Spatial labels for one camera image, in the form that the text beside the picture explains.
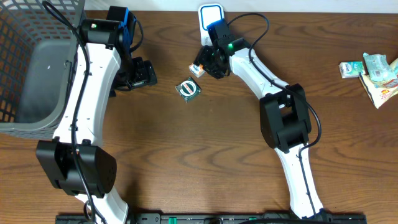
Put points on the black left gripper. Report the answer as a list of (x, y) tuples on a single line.
[(140, 76)]

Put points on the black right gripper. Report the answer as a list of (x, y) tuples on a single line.
[(213, 72)]

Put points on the orange white small box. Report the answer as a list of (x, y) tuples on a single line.
[(197, 70)]

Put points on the green Zam-Buk tin box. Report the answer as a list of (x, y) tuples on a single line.
[(188, 89)]

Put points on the small teal tissue packet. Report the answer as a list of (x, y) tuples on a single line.
[(351, 69)]

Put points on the teal snack packet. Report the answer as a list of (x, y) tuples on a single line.
[(378, 68)]

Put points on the yellow white snack bag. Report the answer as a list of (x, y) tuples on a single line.
[(379, 94)]

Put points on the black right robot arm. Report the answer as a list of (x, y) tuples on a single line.
[(284, 111)]

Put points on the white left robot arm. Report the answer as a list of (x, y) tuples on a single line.
[(74, 160)]

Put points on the white barcode scanner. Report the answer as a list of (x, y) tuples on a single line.
[(207, 14)]

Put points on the black plastic mesh basket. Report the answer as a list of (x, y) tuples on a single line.
[(38, 57)]

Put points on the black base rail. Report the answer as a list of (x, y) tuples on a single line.
[(267, 218)]

